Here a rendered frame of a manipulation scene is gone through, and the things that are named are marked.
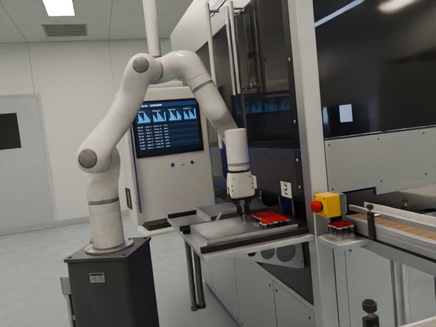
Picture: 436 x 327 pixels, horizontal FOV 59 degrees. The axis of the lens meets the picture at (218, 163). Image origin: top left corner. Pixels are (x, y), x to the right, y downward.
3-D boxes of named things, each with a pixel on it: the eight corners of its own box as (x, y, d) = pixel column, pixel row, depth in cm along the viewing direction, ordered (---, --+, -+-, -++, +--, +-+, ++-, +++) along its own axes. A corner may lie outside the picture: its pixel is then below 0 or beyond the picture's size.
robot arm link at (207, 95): (195, 95, 159) (231, 159, 160) (190, 91, 143) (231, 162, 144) (214, 84, 158) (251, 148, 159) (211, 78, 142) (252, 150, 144)
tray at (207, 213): (260, 204, 200) (259, 196, 200) (283, 212, 175) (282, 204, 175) (196, 214, 190) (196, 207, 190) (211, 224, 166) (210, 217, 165)
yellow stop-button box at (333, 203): (333, 211, 134) (331, 191, 133) (346, 215, 127) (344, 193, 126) (314, 215, 132) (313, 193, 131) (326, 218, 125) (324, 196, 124)
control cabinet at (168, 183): (205, 205, 251) (192, 84, 244) (218, 210, 233) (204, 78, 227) (128, 220, 230) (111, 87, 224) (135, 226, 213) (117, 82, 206)
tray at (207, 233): (268, 219, 164) (267, 211, 164) (298, 233, 140) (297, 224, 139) (190, 233, 155) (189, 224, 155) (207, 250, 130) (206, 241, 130)
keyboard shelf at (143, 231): (207, 214, 237) (206, 209, 236) (227, 222, 211) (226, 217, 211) (133, 228, 218) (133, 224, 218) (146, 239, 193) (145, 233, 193)
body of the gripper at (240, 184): (247, 166, 154) (250, 194, 155) (223, 169, 151) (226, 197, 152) (254, 167, 147) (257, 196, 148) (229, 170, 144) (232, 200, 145)
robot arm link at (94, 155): (108, 176, 157) (93, 181, 141) (82, 160, 157) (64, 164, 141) (169, 67, 152) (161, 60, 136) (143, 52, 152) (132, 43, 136)
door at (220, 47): (224, 141, 224) (213, 37, 219) (255, 141, 180) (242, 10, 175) (222, 141, 224) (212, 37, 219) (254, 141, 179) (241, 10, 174)
